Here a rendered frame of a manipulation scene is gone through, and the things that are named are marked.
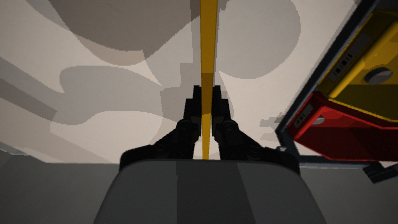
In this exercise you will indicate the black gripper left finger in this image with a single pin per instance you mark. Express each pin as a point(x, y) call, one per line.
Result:
point(176, 144)

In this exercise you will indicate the black metal shelf rack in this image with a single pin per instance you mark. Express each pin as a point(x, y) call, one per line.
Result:
point(373, 169)

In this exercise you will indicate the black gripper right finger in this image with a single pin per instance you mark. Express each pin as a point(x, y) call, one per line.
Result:
point(235, 145)

